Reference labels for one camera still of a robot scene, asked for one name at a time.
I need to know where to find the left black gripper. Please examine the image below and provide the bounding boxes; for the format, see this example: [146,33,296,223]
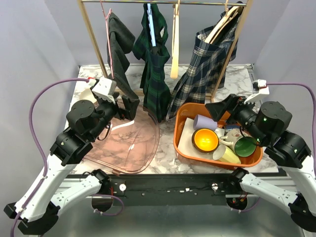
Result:
[88,91,140,141]

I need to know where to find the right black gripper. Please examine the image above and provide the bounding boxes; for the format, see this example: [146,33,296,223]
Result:
[204,91,267,144]

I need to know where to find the green plaid skirt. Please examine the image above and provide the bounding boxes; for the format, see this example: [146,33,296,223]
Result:
[132,3,170,122]

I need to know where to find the dark grey dotted skirt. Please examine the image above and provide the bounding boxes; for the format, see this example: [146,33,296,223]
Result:
[108,12,139,99]

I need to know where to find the light blue wavy hanger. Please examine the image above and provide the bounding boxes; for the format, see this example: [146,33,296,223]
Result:
[147,3,156,47]

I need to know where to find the pink wire hanger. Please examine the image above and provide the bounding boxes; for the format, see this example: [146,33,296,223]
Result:
[99,0,114,79]

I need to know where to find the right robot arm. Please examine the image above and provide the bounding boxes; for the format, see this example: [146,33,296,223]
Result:
[205,94,316,232]

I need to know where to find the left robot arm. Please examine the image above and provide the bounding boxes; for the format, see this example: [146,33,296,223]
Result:
[4,96,139,236]

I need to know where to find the navy beige plaid skirt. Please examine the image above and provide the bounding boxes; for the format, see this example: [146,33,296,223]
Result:
[165,16,240,121]

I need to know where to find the empty wooden hanger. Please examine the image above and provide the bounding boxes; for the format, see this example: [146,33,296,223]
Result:
[170,1,180,79]

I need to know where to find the wooden hanger with skirt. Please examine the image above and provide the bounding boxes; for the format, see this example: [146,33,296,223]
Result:
[205,0,243,43]

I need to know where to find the blue rimmed cup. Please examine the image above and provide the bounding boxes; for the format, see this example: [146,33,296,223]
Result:
[224,125,239,132]

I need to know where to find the white floral mug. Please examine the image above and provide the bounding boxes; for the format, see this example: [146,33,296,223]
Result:
[219,128,244,149]

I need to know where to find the lavender cup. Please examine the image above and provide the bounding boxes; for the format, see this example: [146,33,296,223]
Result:
[193,115,217,131]

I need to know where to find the orange bowl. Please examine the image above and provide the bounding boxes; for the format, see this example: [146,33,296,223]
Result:
[192,128,220,154]

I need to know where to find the orange plastic bin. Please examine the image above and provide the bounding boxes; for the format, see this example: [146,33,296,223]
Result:
[173,103,263,170]

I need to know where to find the pink transparent basin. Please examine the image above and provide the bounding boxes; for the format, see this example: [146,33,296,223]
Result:
[84,105,160,175]

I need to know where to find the yellow cup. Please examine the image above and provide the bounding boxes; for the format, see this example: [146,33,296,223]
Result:
[212,145,241,164]

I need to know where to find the green bowl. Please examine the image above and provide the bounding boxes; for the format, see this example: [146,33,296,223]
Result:
[234,137,257,157]

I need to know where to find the small beige bowl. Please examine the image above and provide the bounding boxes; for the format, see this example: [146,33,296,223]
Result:
[79,88,97,105]

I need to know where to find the white board in bin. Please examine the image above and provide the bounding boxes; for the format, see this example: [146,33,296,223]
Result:
[178,118,213,160]

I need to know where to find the wooden clothes rack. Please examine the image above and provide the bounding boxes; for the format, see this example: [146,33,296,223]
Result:
[77,0,253,102]

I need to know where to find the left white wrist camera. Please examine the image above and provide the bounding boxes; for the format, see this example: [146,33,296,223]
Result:
[92,77,117,103]

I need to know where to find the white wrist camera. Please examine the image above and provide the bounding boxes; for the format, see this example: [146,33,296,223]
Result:
[244,79,270,104]
[92,77,117,103]

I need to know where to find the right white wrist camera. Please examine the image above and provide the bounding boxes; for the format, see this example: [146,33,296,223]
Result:
[244,79,270,104]

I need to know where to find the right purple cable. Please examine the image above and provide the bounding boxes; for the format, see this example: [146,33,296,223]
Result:
[266,82,316,102]

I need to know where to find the purple cable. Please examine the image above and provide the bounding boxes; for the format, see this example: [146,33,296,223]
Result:
[266,82,316,102]
[9,78,91,237]

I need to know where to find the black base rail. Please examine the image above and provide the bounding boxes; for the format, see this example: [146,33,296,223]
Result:
[110,173,245,206]

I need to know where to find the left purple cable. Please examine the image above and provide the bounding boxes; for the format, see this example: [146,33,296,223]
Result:
[9,78,91,237]

